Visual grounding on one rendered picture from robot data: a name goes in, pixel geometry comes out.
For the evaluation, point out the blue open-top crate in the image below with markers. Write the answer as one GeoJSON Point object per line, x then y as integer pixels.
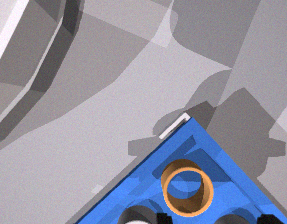
{"type": "Point", "coordinates": [234, 191]}

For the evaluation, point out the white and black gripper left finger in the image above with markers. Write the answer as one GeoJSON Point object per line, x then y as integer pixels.
{"type": "Point", "coordinates": [163, 218]}

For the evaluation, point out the grey metal bushing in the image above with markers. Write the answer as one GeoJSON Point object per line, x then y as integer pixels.
{"type": "Point", "coordinates": [231, 219]}
{"type": "Point", "coordinates": [137, 214]}

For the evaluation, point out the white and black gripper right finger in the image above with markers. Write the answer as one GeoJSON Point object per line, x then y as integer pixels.
{"type": "Point", "coordinates": [268, 219]}

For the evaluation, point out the bronze bushing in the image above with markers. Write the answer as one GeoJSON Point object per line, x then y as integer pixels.
{"type": "Point", "coordinates": [194, 205]}

